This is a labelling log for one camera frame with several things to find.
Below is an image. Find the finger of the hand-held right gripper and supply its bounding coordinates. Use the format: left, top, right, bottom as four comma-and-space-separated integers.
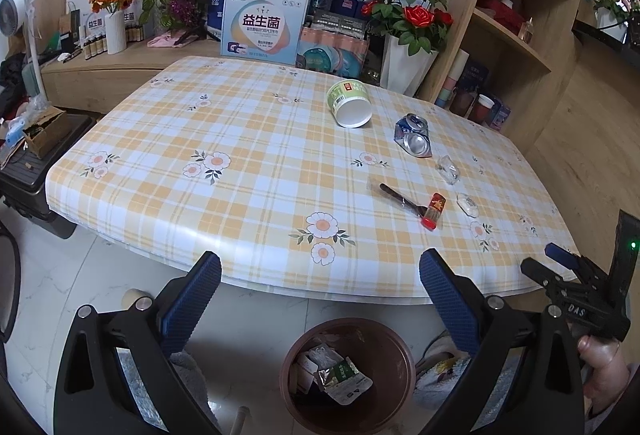
544, 242, 595, 285
520, 257, 567, 292

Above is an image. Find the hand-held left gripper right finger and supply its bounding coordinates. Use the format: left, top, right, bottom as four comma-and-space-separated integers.
418, 248, 586, 435

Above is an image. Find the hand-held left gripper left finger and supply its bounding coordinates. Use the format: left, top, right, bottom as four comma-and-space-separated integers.
52, 251, 223, 435

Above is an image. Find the brown trash bin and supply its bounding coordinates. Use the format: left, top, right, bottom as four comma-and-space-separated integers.
279, 319, 417, 434

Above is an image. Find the green foil packet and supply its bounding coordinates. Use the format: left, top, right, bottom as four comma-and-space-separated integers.
312, 359, 374, 405

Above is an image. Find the white card packet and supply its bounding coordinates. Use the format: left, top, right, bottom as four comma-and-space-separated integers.
297, 345, 347, 392

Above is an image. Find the person's right forearm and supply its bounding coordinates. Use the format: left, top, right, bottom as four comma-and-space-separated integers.
584, 392, 640, 435

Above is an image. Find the person's right hand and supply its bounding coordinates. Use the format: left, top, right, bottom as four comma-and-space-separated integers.
575, 334, 632, 417

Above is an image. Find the printed fluffy slipper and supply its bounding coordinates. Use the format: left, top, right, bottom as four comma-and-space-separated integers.
414, 329, 527, 435

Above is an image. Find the person's grey fluffy leg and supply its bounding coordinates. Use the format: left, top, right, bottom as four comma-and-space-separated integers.
114, 344, 212, 435

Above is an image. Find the red lighter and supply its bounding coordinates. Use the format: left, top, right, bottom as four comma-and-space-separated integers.
422, 192, 447, 231

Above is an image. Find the small white round packet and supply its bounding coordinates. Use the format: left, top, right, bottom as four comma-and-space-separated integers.
456, 194, 480, 219

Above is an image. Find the dark plastic spoon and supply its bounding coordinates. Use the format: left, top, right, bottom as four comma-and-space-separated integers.
379, 183, 426, 219

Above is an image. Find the clear plastic wrapper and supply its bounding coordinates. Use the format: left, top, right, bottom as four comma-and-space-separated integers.
437, 155, 461, 186

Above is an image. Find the small blue carton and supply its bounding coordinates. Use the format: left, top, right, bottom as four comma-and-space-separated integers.
489, 96, 513, 132

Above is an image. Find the yellow plaid tablecloth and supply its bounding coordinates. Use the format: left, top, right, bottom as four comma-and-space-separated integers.
45, 55, 583, 307

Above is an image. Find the crushed blue can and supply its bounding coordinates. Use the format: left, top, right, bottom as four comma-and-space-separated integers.
394, 114, 434, 160

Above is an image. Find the black case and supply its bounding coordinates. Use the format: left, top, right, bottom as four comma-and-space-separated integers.
0, 112, 99, 238

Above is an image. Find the stack of pastel cups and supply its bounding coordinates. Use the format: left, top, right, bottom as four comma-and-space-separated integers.
434, 49, 471, 109

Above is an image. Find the green paper cup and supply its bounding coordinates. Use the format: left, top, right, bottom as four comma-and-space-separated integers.
326, 79, 374, 129

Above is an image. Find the open cardboard box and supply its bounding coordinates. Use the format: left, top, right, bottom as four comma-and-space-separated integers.
21, 108, 69, 159

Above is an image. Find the wooden sideboard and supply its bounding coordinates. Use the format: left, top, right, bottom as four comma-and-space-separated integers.
40, 38, 217, 117

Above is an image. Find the white flower pot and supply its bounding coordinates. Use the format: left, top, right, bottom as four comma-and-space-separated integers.
382, 34, 442, 97

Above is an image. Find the pink cloth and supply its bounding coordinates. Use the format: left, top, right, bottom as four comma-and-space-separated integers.
147, 32, 195, 50

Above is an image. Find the pale rose plant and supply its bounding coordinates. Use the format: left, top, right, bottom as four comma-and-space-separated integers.
586, 0, 640, 43

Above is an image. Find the row of small bottles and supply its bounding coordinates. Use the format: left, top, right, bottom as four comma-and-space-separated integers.
79, 31, 109, 61

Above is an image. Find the pack of coloured tissue rolls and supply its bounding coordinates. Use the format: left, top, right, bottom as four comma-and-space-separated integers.
297, 26, 372, 74

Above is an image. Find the white ribbed vase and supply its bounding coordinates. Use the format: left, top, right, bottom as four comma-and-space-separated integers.
104, 10, 129, 55

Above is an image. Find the black mini tripod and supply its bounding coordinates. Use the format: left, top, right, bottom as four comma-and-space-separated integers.
182, 0, 222, 44

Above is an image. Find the white and blue box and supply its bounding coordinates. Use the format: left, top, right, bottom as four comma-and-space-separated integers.
220, 0, 311, 66

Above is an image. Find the red rose plant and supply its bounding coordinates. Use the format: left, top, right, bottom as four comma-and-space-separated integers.
360, 0, 456, 57

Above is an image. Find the brown paper bag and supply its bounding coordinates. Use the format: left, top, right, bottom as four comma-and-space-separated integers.
58, 0, 82, 52

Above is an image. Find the dark blue box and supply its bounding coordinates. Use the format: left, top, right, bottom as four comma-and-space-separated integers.
332, 0, 368, 19

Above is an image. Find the white fan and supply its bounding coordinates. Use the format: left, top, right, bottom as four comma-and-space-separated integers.
0, 0, 47, 97

